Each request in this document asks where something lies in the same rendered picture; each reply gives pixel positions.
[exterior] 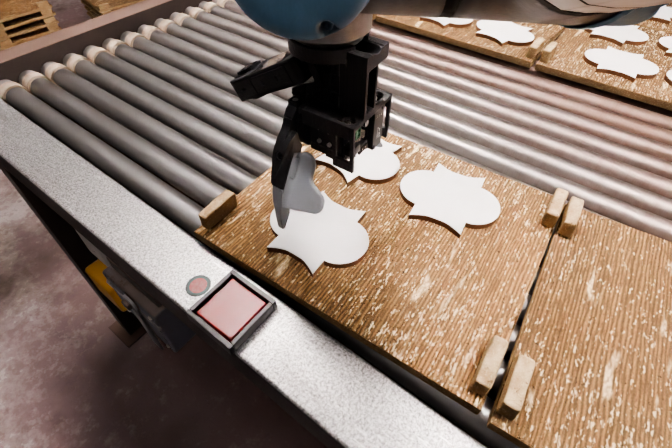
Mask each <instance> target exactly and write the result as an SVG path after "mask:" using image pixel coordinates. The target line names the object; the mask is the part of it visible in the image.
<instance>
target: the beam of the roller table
mask: <svg viewBox="0 0 672 448"><path fill-rule="evenodd" d="M0 165H2V166H3V167H4V168H5V169H6V170H7V171H8V172H10V173H11V174H12V175H13V176H14V177H15V178H17V179H18V180H19V181H20V182H21V183H22V184H24V185H25V186H26V187H27V188H28V189H29V190H30V191H32V192H33V193H34V194H35V195H36V196H37V197H39V198H40V199H41V200H42V201H43V202H44V203H45V204H47V205H48V206H49V207H50V208H51V209H52V210H54V211H55V212H56V213H57V214H58V215H59V216H60V217H62V218H63V219H64V220H65V221H66V222H67V223H69V224H70V225H71V226H72V227H73V228H74V229H75V230H77V231H78V232H79V233H80V234H81V235H82V236H84V237H85V238H86V239H87V240H88V241H89V242H91V243H92V244H93V245H94V246H95V247H96V248H97V249H99V250H100V251H101V252H102V253H103V254H104V255H106V256H107V257H108V258H109V259H110V260H111V261H112V262H114V263H115V264H116V265H117V266H118V267H119V268H121V269H122V270H123V271H124V272H125V273H126V274H127V275H129V276H130V277H131V278H132V279H133V280H134V281H136V282H137V283H138V284H139V285H140V286H141V287H142V288H144V289H145V290H146V291H147V292H148V293H149V294H151V295H152V296H153V297H154V298H155V299H156V300H158V301H159V302H160V303H161V304H162V305H163V306H164V307H166V308H167V309H168V310H169V311H170V312H171V313H173V314H174V315H175V316H176V317H177V318H178V319H179V320H181V321H182V322H183V323H184V324H185V325H186V326H188V327H189V328H190V329H191V330H192V331H193V332H194V333H196V334H197V335H198V336H199V337H200V338H201V339H203V340H204V341H205V342H206V343H207V344H208V345H209V346H211V347H212V348H213V349H214V350H215V351H216V352H218V353H219V354H220V355H221V356H222V357H223V358H225V359H226V360H227V361H228V362H229V363H230V364H231V365H233V366H234V367H235V368H236V369H237V370H238V371H240V372H241V373H242V374H243V375H244V376H245V377H246V378H248V379H249V380H250V381H251V382H252V383H253V384H255V385H256V386H257V387H258V388H259V389H260V390H261V391H263V392H264V393H265V394H266V395H267V396H268V397H270V398H271V399H272V400H273V401H274V402H275V403H277V404H278V405H279V406H280V407H281V408H282V409H283V410H285V411H286V412H287V413H288V414H289V415H290V416H292V417H293V418H294V419H295V420H296V421H297V422H298V423H300V424H301V425H302V426H303V427H304V428H305V429H307V430H308V431H309V432H310V433H311V434H312V435H313V436H315V437H316V438H317V439H318V440H319V441H320V442H322V443H323V444H324V445H325V446H326V447H327V448H486V447H485V446H483V445H482V444H481V443H479V442H478V441H476V440H475V439H474V438H472V437H471V436H469V435H468V434H467V433H465V432H464V431H462V430H461V429H460V428H458V427H457V426H455V425H454V424H453V423H451V422H450V421H449V420H447V419H446V418H444V417H443V416H442V415H440V414H439V413H437V412H436V411H435V410H433V409H432V408H430V407H429V406H428V405H426V404H425V403H423V402H422V401H421V400H419V399H418V398H417V397H415V396H414V395H412V394H411V393H410V392H408V391H407V390H405V389H404V388H403V387H401V386H400V385H398V384H397V383H396V382H394V381H393V380H391V379H390V378H389V377H387V376H386V375H384V374H383V373H382V372H380V371H379V370H378V369H376V368H375V367H373V366H372V365H371V364H369V363H368V362H366V361H365V360H364V359H362V358H361V357H359V356H358V355H357V354H355V353H354V352H352V351H351V350H350V349H348V348H347V347H346V346H344V345H343V344H341V343H340V342H339V341H337V340H336V339H334V338H333V337H332V336H330V335H329V334H327V333H326V332H325V331H323V330H322V329H320V328H319V327H318V326H316V325H315V324H314V323H312V322H311V321H309V320H308V319H307V318H305V317H304V316H302V315H301V314H300V313H298V312H297V311H295V310H294V309H293V308H291V307H290V306H288V305H287V304H286V303H284V302H283V301H282V300H280V299H279V298H277V297H276V296H275V295H273V294H272V293H270V292H269V291H268V290H266V289H265V288H263V287H262V286H261V285H259V284H258V283H256V282H255V281H254V280H252V279H251V278H250V277H248V276H247V275H245V274H244V273H243V272H241V271H240V270H238V269H237V268H236V267H234V266H233V265H231V264H230V263H229V262H227V261H226V260H224V259H223V258H222V257H220V256H219V255H218V254H216V253H215V252H213V251H212V250H211V249H209V248H208V247H206V246H205V245H204V244H202V243H201V242H199V241H198V240H197V239H195V238H194V237H192V236H191V235H190V234H188V233H187V232H186V231H184V230H183V229H181V228H180V227H179V226H177V225H176V224H174V223H173V222H172V221H170V220H169V219H167V218H166V217H165V216H163V215H162V214H160V213H159V212H158V211H156V210H155V209H154V208H152V207H151V206H149V205H148V204H147V203H145V202H144V201H142V200H141V199H140V198H138V197H137V196H135V195H134V194H133V193H131V192H130V191H128V190H127V189H126V188H124V187H123V186H121V185H120V184H119V183H117V182H116V181H115V180H113V179H112V178H110V177H109V176H108V175H106V174H105V173H103V172H102V171H101V170H99V169H98V168H96V167H95V166H94V165H92V164H91V163H89V162H88V161H87V160H85V159H84V158H83V157H81V156H80V155H78V154H77V153H76V152H74V151H73V150H71V149H70V148H69V147H67V146H66V145H64V144H63V143H62V142H60V141H59V140H57V139H56V138H55V137H53V136H52V135H51V134H49V133H48V132H46V131H45V130H44V129H42V128H41V127H39V126H38V125H37V124H35V123H34V122H32V121H31V120H30V119H28V118H27V117H25V116H24V115H23V114H21V113H20V112H19V111H17V110H16V109H14V108H13V107H12V106H10V105H9V104H7V103H6V102H5V101H3V100H2V99H0ZM231 270H234V271H236V272H237V273H238V274H240V275H241V276H242V277H244V278H245V279H247V280H248V281H249V282H251V283H252V284H253V285H255V286H256V287H258V288H259V289H260V290H262V291H263V292H265V293H266V294H267V295H269V296H270V297H271V298H273V299H274V300H276V304H277V308H276V310H274V312H273V313H272V314H271V315H270V316H269V317H268V318H267V319H266V320H265V321H264V322H263V323H262V324H261V325H260V326H259V328H258V329H257V330H256V331H255V332H254V333H253V334H252V335H251V336H250V337H249V338H248V339H247V340H246V341H245V342H244V343H243V344H242V345H241V347H240V348H239V349H238V350H237V351H235V353H234V354H233V355H230V354H229V353H228V352H227V351H226V350H224V349H223V348H222V347H221V346H220V345H219V344H217V343H216V342H215V341H214V340H213V339H212V338H210V337H209V336H208V335H207V334H206V333H205V332H203V331H202V330H201V329H200V328H199V327H197V326H196V325H195V324H194V323H193V322H192V321H190V320H189V319H188V317H187V315H186V313H185V312H186V311H187V310H188V309H189V308H190V307H191V306H192V305H194V304H195V303H196V302H197V301H198V300H199V299H200V298H201V297H202V296H204V295H205V294H206V293H207V292H208V291H209V290H210V289H211V288H212V287H214V286H215V285H216V284H217V283H218V282H219V281H220V280H221V279H222V278H224V277H225V276H226V275H227V274H228V273H230V271H231ZM197 275H205V276H207V277H208V278H209V279H210V280H211V287H210V289H209V290H208V291H207V292H206V293H205V294H203V295H201V296H197V297H194V296H190V295H189V294H188V293H187V292H186V284H187V282H188V281H189V280H190V279H191V278H193V277H194V276H197Z"/></svg>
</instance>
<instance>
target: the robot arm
mask: <svg viewBox="0 0 672 448"><path fill-rule="evenodd" d="M235 1H236V3H237V4H238V6H239V7H240V8H241V9H242V10H243V11H244V13H245V14H246V15H247V16H248V17H249V18H250V19H252V20H253V21H254V22H255V23H256V24H258V25H259V26H261V27H262V28H264V29H265V30H267V31H269V32H271V33H273V34H275V35H278V36H281V37H284V38H287V40H288V49H289V50H288V51H286V52H283V53H281V54H278V55H276V56H274V57H271V58H269V59H266V60H264V61H261V60H257V61H255V62H253V63H249V64H247V65H246V66H245V67H244V68H242V69H241V70H240V71H238V72H237V74H238V76H236V77H235V78H234V79H233V80H231V81H230V83H231V85H232V86H233V88H234V90H235V91H236V93H237V94H238V96H239V98H240V99H241V101H242V102H243V101H246V100H249V99H253V100H254V99H258V98H261V97H263V96H265V95H267V94H269V93H272V92H276V91H279V90H282V89H285V88H289V87H292V86H295V85H296V86H295V87H293V88H292V94H293V96H292V97H291V98H289V99H288V105H287V107H286V110H285V113H284V116H285V117H284V118H283V123H282V127H281V130H280V132H279V134H278V137H277V139H276V142H275V145H274V149H273V155H272V168H271V184H272V194H273V203H274V208H275V214H276V219H277V223H278V226H279V227H280V228H282V229H284V228H285V227H286V223H287V220H288V217H289V214H290V209H292V210H297V211H302V212H307V213H312V214H317V213H320V212H321V211H322V210H323V208H324V204H325V199H324V196H323V195H322V193H321V192H320V191H319V189H318V188H317V187H316V186H315V184H314V181H313V177H314V173H315V169H316V160H315V158H314V156H313V155H312V154H310V153H308V152H302V153H301V149H302V143H304V144H306V145H311V148H313V149H315V150H317V151H320V152H322V153H324V154H326V156H327V157H329V158H331V159H333V165H334V166H337V167H339V168H341V169H343V170H345V171H348V172H350V173H353V172H354V157H356V155H357V153H358V155H360V154H361V153H362V152H363V151H364V150H365V149H367V148H368V149H371V150H373V149H375V147H382V146H383V144H382V142H381V136H383V137H385V138H387V137H388V129H389V120H390V111H391V102H392V93H389V92H386V91H383V90H380V89H377V79H378V66H379V64H380V63H381V62H382V61H383V60H385V59H386V58H387V57H388V53H389V43H390V42H389V41H386V40H382V39H379V38H375V37H372V36H369V33H370V32H369V31H370V29H371V28H372V16H373V14H380V15H398V16H416V17H434V18H438V17H444V18H460V19H476V20H491V21H507V22H522V23H538V24H553V25H560V26H562V27H565V28H570V29H584V30H585V29H594V28H599V27H602V26H630V25H635V24H638V23H641V22H644V21H646V20H648V19H650V18H652V17H653V16H654V15H656V14H657V12H658V11H659V9H660V7H662V6H665V5H667V4H669V3H672V0H235ZM385 106H386V117H385V126H382V124H383V113H384V108H385ZM301 142H302V143H301ZM349 159H350V161H348V160H349Z"/></svg>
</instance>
